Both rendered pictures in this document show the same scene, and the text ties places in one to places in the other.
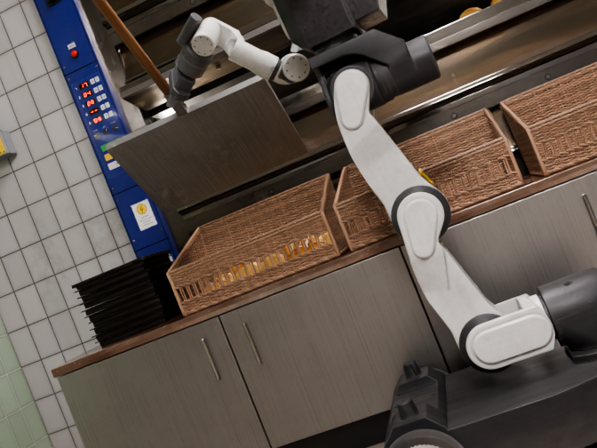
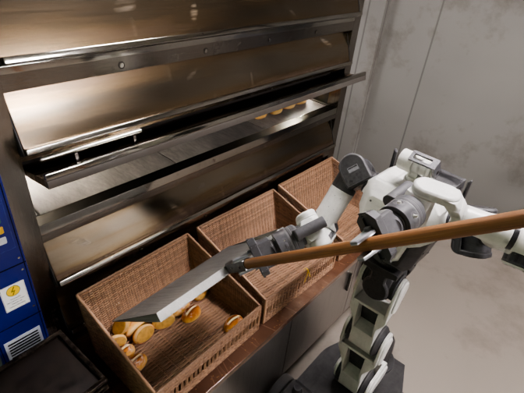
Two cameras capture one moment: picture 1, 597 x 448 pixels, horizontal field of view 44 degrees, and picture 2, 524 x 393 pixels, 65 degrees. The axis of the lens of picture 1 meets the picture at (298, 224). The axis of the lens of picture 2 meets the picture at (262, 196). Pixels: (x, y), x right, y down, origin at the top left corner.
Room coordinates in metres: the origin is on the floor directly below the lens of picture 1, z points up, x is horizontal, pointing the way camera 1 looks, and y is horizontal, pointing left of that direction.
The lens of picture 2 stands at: (1.78, 1.02, 2.06)
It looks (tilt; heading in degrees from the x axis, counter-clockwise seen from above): 33 degrees down; 296
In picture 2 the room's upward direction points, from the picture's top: 6 degrees clockwise
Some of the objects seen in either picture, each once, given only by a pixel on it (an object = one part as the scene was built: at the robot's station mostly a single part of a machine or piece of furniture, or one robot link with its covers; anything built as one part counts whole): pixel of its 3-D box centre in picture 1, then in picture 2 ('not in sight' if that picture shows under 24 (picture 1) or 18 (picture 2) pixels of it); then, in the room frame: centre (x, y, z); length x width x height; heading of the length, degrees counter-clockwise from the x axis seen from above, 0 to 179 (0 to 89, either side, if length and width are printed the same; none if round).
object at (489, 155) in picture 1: (423, 174); (268, 248); (2.43, -0.44, 0.72); 0.56 x 0.49 x 0.28; 76
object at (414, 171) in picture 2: not in sight; (415, 167); (1.87, -0.23, 1.47); 0.10 x 0.07 x 0.09; 165
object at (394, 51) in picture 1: (375, 68); (392, 265); (1.85, -0.32, 1.01); 0.28 x 0.13 x 0.18; 79
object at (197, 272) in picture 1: (260, 239); (174, 313); (2.56, 0.14, 0.72); 0.56 x 0.49 x 0.28; 79
